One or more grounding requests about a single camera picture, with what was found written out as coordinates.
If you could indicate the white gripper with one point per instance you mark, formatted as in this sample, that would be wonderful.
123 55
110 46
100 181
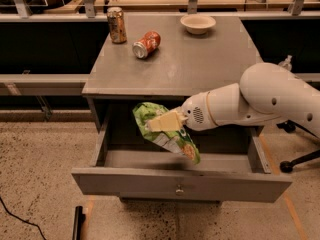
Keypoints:
195 114

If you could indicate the green rice chip bag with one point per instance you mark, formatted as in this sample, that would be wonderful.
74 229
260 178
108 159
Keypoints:
178 142

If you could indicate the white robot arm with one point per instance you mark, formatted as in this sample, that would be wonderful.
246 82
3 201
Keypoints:
266 93

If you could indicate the metal drawer knob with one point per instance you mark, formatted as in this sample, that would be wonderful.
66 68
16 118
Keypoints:
179 191

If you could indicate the open grey top drawer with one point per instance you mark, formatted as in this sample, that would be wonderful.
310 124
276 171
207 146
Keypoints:
233 165

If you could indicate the grey cabinet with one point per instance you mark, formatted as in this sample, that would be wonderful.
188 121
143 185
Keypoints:
182 66

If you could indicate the orange soda can lying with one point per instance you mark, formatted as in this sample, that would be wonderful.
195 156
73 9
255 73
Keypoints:
146 45

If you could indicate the white paper bowl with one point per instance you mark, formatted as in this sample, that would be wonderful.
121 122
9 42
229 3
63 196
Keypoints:
197 24

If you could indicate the upright brown soda can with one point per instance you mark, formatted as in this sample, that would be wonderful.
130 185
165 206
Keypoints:
115 17

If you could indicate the black chair base leg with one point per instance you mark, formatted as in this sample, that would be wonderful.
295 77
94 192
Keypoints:
304 146

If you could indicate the clear plastic bottle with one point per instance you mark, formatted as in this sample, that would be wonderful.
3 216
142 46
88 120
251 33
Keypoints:
286 64

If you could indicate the black bar on floor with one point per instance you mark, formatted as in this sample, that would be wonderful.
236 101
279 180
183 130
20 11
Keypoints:
79 219

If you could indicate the metal railing frame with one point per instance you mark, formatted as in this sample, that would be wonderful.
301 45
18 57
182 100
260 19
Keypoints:
76 10

